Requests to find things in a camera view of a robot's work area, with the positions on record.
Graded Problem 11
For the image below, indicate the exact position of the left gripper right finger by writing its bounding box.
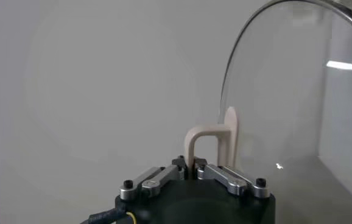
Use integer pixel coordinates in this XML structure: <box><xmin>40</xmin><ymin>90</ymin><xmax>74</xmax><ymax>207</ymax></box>
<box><xmin>193</xmin><ymin>156</ymin><xmax>272</xmax><ymax>200</ymax></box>

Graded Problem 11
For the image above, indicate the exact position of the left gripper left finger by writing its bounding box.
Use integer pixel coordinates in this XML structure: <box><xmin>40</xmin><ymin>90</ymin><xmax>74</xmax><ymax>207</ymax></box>
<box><xmin>119</xmin><ymin>155</ymin><xmax>189</xmax><ymax>202</ymax></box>

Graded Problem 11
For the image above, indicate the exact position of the round glass pot lid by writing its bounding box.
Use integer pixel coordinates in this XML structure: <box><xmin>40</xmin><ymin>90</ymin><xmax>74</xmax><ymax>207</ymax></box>
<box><xmin>183</xmin><ymin>0</ymin><xmax>352</xmax><ymax>215</ymax></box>

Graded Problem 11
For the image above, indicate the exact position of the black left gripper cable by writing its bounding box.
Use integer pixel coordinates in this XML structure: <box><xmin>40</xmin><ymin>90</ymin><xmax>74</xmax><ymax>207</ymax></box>
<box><xmin>80</xmin><ymin>206</ymin><xmax>138</xmax><ymax>224</ymax></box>

